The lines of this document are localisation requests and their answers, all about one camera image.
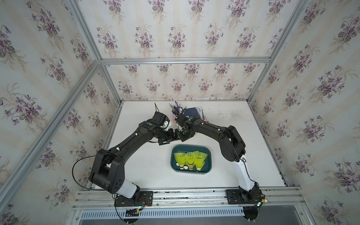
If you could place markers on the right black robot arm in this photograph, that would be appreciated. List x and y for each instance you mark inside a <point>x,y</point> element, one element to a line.
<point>232,148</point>

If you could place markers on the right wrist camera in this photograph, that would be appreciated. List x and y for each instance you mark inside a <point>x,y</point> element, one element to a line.
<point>181,119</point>

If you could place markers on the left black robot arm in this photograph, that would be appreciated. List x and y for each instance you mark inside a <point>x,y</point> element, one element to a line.
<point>108,170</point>

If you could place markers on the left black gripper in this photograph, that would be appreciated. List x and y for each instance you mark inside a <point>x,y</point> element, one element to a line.
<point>171,137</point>

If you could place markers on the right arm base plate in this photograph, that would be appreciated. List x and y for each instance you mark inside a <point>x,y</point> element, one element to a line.
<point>254,197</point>

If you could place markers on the yellow shuttlecock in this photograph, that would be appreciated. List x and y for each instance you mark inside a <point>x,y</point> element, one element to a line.
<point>199,160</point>
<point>190,156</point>
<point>180,158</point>

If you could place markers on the dark teal storage tray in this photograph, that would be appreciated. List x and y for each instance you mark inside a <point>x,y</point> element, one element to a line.
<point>191,148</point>

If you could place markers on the dark blue book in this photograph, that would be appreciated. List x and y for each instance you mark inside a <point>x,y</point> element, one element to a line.
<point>191,112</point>

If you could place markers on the aluminium front rail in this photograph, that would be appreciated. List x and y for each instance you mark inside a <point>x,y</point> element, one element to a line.
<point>187,197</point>

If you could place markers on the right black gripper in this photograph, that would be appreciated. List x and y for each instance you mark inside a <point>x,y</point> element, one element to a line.
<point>182,139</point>

